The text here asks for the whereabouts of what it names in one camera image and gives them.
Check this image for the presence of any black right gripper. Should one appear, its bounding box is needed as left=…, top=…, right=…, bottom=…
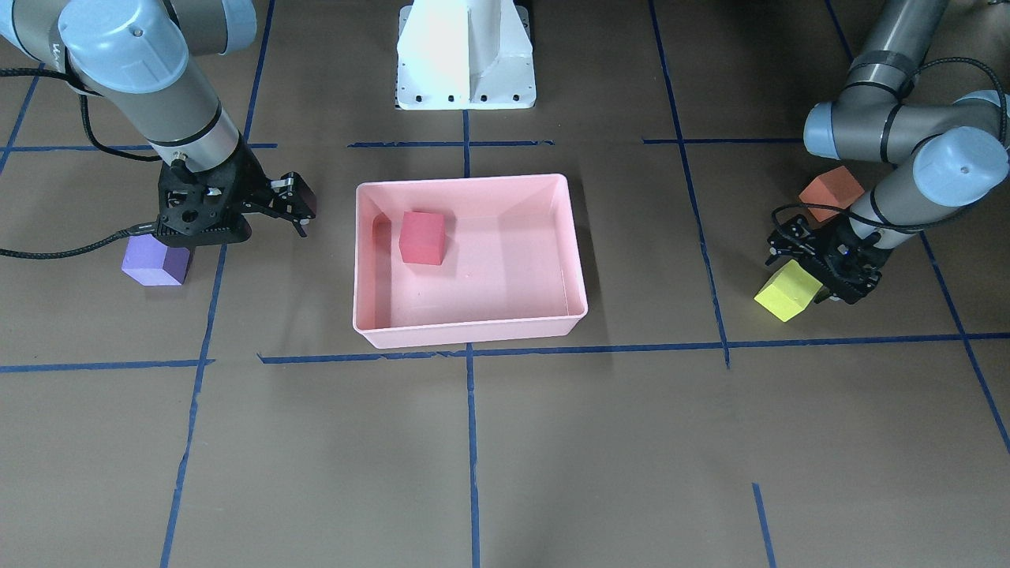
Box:
left=154, top=145, right=316, bottom=249

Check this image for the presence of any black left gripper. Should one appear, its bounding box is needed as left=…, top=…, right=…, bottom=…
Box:
left=765, top=215, right=883, bottom=305

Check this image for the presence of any yellow foam block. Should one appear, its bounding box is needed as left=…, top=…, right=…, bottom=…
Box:
left=754, top=260, right=823, bottom=321

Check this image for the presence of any red foam block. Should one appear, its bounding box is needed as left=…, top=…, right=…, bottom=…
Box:
left=399, top=211, right=445, bottom=266

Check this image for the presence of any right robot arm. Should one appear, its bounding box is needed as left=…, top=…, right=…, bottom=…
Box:
left=1, top=1, right=316, bottom=248

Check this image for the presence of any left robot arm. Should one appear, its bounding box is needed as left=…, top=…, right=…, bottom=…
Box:
left=768, top=1, right=1008, bottom=305

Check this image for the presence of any pink plastic bin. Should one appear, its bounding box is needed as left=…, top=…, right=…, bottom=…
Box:
left=351, top=174, right=589, bottom=349

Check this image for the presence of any orange foam block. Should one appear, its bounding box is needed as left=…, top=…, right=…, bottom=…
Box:
left=799, top=166, right=866, bottom=210

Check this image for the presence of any purple foam block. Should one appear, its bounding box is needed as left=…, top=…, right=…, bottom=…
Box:
left=122, top=236, right=192, bottom=287

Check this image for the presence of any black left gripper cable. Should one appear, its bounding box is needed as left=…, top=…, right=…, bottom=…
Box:
left=772, top=57, right=1010, bottom=236

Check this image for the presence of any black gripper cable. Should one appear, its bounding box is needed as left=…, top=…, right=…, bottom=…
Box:
left=0, top=66, right=170, bottom=260
left=772, top=57, right=1010, bottom=236

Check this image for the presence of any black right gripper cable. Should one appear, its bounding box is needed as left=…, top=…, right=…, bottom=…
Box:
left=0, top=66, right=170, bottom=260

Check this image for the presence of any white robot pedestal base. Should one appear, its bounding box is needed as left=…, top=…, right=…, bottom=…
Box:
left=395, top=1, right=537, bottom=111

